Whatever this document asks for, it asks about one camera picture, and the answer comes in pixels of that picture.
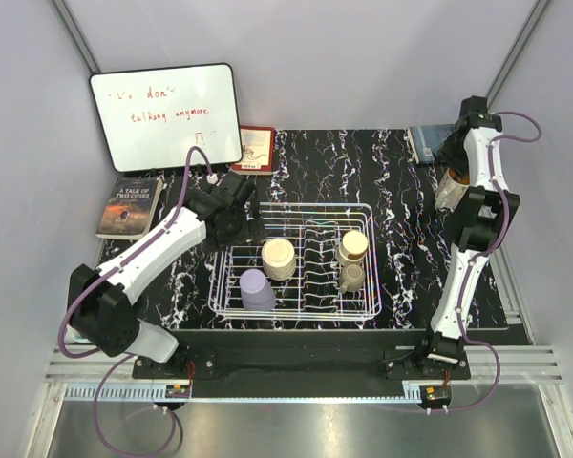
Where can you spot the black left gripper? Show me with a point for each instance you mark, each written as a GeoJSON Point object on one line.
{"type": "Point", "coordinates": [257, 230]}

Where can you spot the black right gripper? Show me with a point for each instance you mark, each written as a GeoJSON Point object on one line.
{"type": "Point", "coordinates": [459, 166]}

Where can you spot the cream ribbed cup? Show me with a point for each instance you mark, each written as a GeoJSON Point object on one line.
{"type": "Point", "coordinates": [278, 257]}

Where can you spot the floral white mug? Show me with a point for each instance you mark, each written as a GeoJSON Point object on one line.
{"type": "Point", "coordinates": [450, 190]}

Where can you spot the lilac plastic cup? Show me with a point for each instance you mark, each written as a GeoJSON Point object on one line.
{"type": "Point", "coordinates": [256, 292]}

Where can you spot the cream and brown cup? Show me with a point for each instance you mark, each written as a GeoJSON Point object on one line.
{"type": "Point", "coordinates": [352, 248]}

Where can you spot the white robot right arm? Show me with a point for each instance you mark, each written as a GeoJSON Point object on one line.
{"type": "Point", "coordinates": [476, 229]}

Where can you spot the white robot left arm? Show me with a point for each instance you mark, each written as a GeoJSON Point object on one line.
{"type": "Point", "coordinates": [101, 300]}

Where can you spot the dark blue book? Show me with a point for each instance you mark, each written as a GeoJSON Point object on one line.
{"type": "Point", "coordinates": [426, 141]}

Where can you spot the red paperback book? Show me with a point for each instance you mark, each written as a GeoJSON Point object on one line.
{"type": "Point", "coordinates": [258, 149]}

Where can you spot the small beige mug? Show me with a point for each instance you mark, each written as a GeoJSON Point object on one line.
{"type": "Point", "coordinates": [352, 278]}

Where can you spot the Tale of Two Cities book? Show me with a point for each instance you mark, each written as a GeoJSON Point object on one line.
{"type": "Point", "coordinates": [130, 209]}

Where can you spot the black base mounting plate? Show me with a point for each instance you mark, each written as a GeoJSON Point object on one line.
{"type": "Point", "coordinates": [280, 364]}

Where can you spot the white wire dish rack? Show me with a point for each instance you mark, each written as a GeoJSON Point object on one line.
{"type": "Point", "coordinates": [312, 292]}

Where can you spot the white whiteboard black frame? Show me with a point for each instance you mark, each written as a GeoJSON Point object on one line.
{"type": "Point", "coordinates": [151, 118]}

